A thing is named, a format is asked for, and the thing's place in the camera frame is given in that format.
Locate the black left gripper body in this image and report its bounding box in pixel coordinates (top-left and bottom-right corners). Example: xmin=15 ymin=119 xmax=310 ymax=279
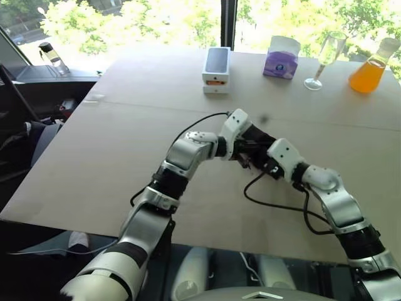
xmin=239 ymin=124 xmax=278 ymax=148

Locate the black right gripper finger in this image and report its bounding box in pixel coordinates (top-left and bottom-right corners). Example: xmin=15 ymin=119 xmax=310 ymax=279
xmin=233 ymin=152 xmax=253 ymax=171

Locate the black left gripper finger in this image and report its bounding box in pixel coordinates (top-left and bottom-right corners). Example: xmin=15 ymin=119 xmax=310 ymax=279
xmin=236 ymin=139 xmax=267 ymax=149

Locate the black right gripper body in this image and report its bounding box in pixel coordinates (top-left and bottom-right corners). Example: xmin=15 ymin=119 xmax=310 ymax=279
xmin=247 ymin=145 xmax=283 ymax=181

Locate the small white orange box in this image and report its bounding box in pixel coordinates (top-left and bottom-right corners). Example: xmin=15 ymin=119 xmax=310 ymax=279
xmin=203 ymin=80 xmax=228 ymax=95

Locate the purple tissue box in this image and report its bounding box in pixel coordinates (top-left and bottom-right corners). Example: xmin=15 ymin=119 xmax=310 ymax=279
xmin=262 ymin=35 xmax=302 ymax=79

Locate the white phone box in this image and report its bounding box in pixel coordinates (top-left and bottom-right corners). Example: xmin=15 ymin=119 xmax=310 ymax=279
xmin=201 ymin=47 xmax=232 ymax=86

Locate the clear champagne glass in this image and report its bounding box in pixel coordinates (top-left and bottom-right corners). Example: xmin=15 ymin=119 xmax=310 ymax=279
xmin=303 ymin=30 xmax=348 ymax=91

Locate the pale rounded robot leg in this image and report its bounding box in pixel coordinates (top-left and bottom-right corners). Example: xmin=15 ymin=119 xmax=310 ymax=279
xmin=172 ymin=247 xmax=210 ymax=301
xmin=258 ymin=255 xmax=297 ymax=291

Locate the flask with orange liquid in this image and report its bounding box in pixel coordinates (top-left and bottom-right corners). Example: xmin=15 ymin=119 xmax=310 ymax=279
xmin=348 ymin=37 xmax=401 ymax=93

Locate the grey robot torso edge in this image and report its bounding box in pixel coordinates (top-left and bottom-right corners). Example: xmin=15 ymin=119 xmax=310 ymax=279
xmin=205 ymin=284 xmax=317 ymax=301

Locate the white shoe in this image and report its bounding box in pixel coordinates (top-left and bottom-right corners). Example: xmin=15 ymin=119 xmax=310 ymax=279
xmin=68 ymin=231 xmax=90 ymax=254

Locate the black side desk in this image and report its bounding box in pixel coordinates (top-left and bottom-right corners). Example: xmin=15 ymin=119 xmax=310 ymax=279
xmin=0 ymin=26 xmax=98 ymax=176

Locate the clear bottle with black cap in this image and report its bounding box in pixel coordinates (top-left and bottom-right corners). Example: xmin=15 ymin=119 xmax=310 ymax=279
xmin=38 ymin=41 xmax=71 ymax=76

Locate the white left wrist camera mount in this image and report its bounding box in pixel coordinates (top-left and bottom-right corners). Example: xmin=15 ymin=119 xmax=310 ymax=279
xmin=219 ymin=108 xmax=253 ymax=161

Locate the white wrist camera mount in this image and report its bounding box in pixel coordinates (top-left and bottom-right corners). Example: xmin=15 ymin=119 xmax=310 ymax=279
xmin=266 ymin=137 xmax=306 ymax=182
xmin=219 ymin=108 xmax=253 ymax=161

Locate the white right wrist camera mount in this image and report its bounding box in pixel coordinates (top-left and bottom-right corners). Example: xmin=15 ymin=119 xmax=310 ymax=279
xmin=266 ymin=137 xmax=306 ymax=182

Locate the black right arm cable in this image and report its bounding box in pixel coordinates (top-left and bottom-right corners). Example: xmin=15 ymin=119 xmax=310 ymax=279
xmin=243 ymin=171 xmax=335 ymax=235

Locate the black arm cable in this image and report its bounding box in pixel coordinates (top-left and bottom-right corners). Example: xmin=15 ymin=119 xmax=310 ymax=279
xmin=243 ymin=171 xmax=335 ymax=235
xmin=130 ymin=111 xmax=233 ymax=208

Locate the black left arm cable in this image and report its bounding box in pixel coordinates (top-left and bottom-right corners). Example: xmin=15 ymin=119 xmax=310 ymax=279
xmin=130 ymin=111 xmax=233 ymax=208

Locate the black window frame post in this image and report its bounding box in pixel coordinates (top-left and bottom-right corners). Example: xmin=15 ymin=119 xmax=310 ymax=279
xmin=220 ymin=0 xmax=239 ymax=53

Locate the thin white floor cable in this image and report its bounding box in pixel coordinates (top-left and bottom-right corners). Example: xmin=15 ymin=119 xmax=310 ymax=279
xmin=8 ymin=240 xmax=120 ymax=255

